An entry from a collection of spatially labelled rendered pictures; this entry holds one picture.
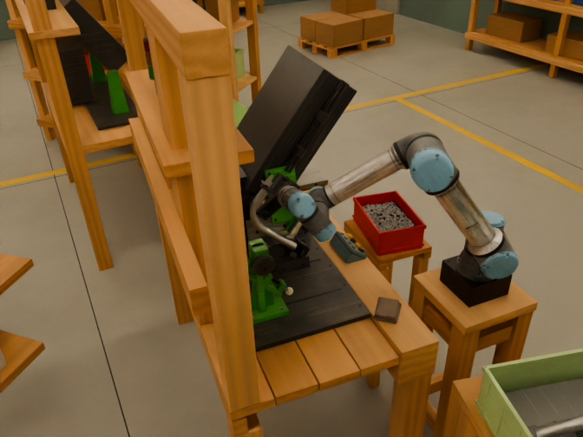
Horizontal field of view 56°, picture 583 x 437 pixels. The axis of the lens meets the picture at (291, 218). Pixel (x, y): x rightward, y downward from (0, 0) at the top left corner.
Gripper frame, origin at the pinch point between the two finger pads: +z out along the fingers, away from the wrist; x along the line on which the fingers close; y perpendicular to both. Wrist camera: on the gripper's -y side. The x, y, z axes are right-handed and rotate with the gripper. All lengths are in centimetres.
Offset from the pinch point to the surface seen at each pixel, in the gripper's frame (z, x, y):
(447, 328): -31, -78, -2
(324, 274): -7.6, -36.2, -12.8
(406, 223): 13, -67, 25
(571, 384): -76, -88, 6
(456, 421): -59, -77, -25
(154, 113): -1.8, 47.2, -1.4
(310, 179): 17.1, -19.3, 14.0
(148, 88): 24, 51, 5
